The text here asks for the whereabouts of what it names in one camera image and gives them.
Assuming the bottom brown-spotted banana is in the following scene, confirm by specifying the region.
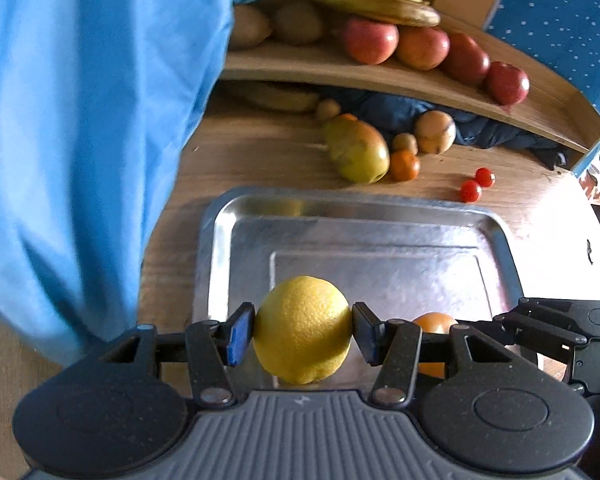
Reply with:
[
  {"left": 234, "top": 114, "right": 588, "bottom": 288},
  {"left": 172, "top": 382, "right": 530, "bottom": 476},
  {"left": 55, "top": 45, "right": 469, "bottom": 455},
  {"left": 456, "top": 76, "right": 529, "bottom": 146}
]
[{"left": 314, "top": 0, "right": 441, "bottom": 27}]

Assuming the small tan fruit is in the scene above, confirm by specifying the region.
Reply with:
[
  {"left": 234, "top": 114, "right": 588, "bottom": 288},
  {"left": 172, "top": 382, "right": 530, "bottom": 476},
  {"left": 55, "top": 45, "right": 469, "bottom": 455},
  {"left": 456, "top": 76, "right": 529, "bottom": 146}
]
[
  {"left": 314, "top": 99, "right": 341, "bottom": 122},
  {"left": 391, "top": 132, "right": 418, "bottom": 155}
]

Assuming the blue star-pattern fabric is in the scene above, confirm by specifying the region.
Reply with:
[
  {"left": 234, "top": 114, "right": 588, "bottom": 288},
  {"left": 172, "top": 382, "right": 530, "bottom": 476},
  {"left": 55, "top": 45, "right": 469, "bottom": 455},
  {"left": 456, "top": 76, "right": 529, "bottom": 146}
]
[{"left": 486, "top": 0, "right": 600, "bottom": 113}]

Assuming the dark blue padded jacket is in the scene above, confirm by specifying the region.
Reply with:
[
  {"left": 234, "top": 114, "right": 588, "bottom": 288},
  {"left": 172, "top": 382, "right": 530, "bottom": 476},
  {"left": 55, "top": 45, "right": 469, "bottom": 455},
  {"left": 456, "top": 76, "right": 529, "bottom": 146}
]
[{"left": 323, "top": 87, "right": 569, "bottom": 170}]

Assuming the kiwi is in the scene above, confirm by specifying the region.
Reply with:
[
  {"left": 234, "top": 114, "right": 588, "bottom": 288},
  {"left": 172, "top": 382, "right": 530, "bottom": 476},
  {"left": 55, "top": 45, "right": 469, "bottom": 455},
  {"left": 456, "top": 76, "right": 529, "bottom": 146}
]
[
  {"left": 273, "top": 0, "right": 325, "bottom": 46},
  {"left": 228, "top": 4, "right": 273, "bottom": 51}
]

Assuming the light blue garment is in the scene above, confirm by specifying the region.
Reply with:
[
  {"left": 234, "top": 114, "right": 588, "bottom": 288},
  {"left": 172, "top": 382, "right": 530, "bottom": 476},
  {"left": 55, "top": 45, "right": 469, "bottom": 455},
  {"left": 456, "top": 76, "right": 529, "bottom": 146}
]
[{"left": 0, "top": 0, "right": 257, "bottom": 366}]

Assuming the small orange tangerine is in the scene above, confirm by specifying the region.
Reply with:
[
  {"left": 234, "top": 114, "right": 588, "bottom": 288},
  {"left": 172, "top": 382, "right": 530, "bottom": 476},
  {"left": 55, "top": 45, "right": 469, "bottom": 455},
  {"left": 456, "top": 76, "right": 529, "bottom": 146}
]
[{"left": 389, "top": 150, "right": 420, "bottom": 182}]

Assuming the mango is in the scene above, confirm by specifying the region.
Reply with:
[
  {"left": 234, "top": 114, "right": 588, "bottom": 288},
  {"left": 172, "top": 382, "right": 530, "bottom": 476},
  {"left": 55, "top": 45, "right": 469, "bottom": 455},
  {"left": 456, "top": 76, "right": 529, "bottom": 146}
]
[{"left": 322, "top": 114, "right": 390, "bottom": 184}]

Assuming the left kiwi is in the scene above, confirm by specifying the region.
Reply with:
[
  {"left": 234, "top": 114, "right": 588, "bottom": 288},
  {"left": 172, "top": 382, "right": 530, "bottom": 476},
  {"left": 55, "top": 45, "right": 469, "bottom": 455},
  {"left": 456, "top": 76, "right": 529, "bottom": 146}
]
[{"left": 228, "top": 4, "right": 273, "bottom": 51}]

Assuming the yellow lemon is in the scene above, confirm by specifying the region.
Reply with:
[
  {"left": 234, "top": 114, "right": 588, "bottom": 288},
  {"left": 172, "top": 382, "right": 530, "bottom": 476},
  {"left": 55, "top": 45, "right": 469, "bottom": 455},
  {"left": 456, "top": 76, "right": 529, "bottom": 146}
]
[{"left": 253, "top": 275, "right": 352, "bottom": 386}]

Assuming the cherry tomato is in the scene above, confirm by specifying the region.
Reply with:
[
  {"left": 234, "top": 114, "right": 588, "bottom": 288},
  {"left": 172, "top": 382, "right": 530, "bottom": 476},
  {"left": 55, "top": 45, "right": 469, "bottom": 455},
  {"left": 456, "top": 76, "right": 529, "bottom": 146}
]
[
  {"left": 475, "top": 167, "right": 496, "bottom": 188},
  {"left": 460, "top": 180, "right": 483, "bottom": 204}
]

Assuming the red apple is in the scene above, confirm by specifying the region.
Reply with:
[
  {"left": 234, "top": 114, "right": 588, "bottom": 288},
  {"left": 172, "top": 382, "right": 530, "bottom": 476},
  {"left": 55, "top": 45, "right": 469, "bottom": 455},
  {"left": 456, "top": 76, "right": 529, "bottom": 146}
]
[
  {"left": 340, "top": 16, "right": 400, "bottom": 65},
  {"left": 441, "top": 32, "right": 491, "bottom": 87},
  {"left": 484, "top": 61, "right": 530, "bottom": 106}
]

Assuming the wooden curved shelf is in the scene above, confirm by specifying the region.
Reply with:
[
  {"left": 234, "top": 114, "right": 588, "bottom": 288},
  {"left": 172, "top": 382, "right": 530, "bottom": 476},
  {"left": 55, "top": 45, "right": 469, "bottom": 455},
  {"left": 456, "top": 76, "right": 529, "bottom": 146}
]
[{"left": 221, "top": 0, "right": 600, "bottom": 153}]

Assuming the right kiwi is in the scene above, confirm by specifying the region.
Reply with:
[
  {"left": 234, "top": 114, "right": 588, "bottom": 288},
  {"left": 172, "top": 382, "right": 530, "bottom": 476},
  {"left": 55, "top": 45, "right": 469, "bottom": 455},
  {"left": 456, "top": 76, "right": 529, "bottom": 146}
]
[{"left": 273, "top": 0, "right": 325, "bottom": 46}]

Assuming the metal tray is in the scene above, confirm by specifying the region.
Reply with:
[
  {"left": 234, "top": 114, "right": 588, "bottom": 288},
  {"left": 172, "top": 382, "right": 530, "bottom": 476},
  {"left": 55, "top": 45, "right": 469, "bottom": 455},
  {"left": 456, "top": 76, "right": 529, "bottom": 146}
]
[{"left": 192, "top": 187, "right": 522, "bottom": 321}]

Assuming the orange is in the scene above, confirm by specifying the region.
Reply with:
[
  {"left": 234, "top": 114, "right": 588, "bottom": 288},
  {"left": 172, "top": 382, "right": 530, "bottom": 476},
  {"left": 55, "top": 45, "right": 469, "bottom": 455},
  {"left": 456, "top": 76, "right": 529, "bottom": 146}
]
[{"left": 413, "top": 312, "right": 457, "bottom": 379}]

